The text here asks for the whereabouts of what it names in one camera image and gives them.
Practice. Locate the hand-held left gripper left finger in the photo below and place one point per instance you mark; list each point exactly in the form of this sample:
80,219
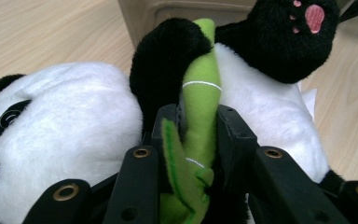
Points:
136,186

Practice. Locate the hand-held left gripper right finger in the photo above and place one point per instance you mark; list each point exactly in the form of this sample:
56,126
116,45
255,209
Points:
261,180

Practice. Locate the panda plush toy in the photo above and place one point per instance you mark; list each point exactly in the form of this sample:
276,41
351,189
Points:
74,109

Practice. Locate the translucent grey storage box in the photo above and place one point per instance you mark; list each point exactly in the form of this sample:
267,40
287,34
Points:
143,18

